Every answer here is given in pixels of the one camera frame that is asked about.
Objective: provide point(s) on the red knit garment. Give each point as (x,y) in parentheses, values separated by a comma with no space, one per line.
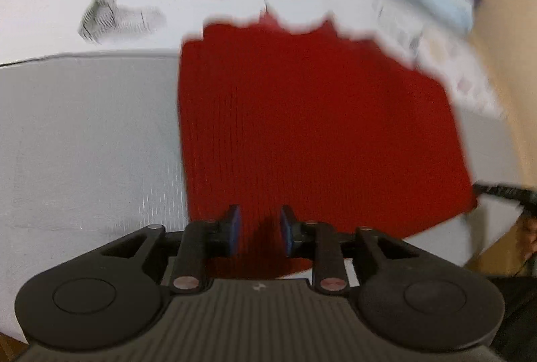
(310,123)

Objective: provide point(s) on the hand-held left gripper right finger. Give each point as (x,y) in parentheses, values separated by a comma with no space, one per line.
(287,232)

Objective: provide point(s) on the printed grey bed sheet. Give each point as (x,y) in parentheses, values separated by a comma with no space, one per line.
(92,127)

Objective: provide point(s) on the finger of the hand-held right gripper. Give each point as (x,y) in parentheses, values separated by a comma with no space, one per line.
(507,193)

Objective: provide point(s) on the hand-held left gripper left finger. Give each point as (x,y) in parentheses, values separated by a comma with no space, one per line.
(234,228)

